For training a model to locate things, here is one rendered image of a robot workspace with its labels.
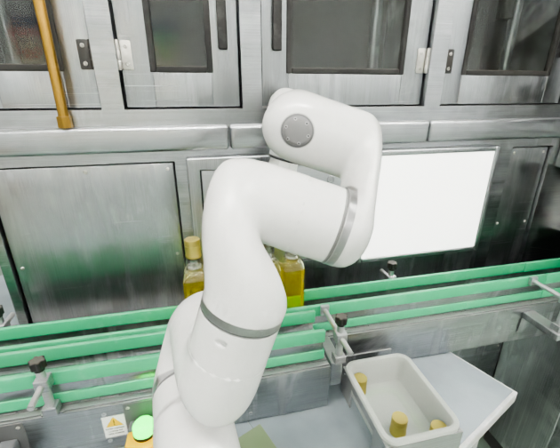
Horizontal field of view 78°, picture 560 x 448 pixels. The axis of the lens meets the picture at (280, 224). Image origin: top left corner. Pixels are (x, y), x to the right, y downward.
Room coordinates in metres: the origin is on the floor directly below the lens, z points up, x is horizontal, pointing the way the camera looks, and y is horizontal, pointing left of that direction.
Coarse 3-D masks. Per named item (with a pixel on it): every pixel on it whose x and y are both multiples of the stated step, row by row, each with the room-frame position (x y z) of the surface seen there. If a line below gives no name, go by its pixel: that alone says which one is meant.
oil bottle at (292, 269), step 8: (280, 264) 0.76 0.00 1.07; (288, 264) 0.74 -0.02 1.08; (296, 264) 0.74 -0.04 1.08; (288, 272) 0.74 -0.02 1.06; (296, 272) 0.74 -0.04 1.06; (304, 272) 0.75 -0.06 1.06; (288, 280) 0.74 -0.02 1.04; (296, 280) 0.74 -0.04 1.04; (304, 280) 0.75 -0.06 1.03; (288, 288) 0.74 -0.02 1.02; (296, 288) 0.74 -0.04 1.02; (288, 296) 0.74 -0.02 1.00; (296, 296) 0.74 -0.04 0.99; (288, 304) 0.74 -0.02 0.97; (296, 304) 0.74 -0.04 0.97
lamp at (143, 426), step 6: (138, 420) 0.51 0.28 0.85; (144, 420) 0.51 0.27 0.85; (150, 420) 0.51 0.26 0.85; (132, 426) 0.50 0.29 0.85; (138, 426) 0.50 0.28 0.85; (144, 426) 0.50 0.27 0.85; (150, 426) 0.50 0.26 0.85; (132, 432) 0.49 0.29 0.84; (138, 432) 0.49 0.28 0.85; (144, 432) 0.49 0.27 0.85; (150, 432) 0.49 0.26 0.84; (138, 438) 0.48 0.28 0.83; (144, 438) 0.48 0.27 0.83; (150, 438) 0.49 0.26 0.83
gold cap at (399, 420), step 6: (396, 414) 0.56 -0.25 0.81; (402, 414) 0.56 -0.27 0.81; (396, 420) 0.54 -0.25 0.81; (402, 420) 0.54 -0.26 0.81; (390, 426) 0.55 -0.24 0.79; (396, 426) 0.53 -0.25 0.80; (402, 426) 0.53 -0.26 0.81; (390, 432) 0.54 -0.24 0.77; (396, 432) 0.53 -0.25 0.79; (402, 432) 0.53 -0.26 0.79
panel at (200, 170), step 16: (192, 160) 0.84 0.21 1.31; (208, 160) 0.85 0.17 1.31; (224, 160) 0.85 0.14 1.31; (496, 160) 1.03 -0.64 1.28; (192, 176) 0.84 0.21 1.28; (208, 176) 0.85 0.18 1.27; (320, 176) 0.92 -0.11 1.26; (192, 192) 0.84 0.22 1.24; (192, 208) 0.84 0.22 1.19; (192, 224) 0.84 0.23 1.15; (480, 224) 1.03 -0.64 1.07; (384, 256) 0.96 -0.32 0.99; (400, 256) 0.97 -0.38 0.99; (416, 256) 0.98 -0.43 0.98
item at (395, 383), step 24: (360, 360) 0.69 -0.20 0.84; (384, 360) 0.69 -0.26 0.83; (408, 360) 0.69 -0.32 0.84; (384, 384) 0.68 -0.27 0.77; (408, 384) 0.66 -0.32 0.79; (384, 408) 0.61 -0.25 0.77; (408, 408) 0.61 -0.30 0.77; (432, 408) 0.58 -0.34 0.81; (384, 432) 0.49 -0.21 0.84; (408, 432) 0.55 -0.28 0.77; (432, 432) 0.49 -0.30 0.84
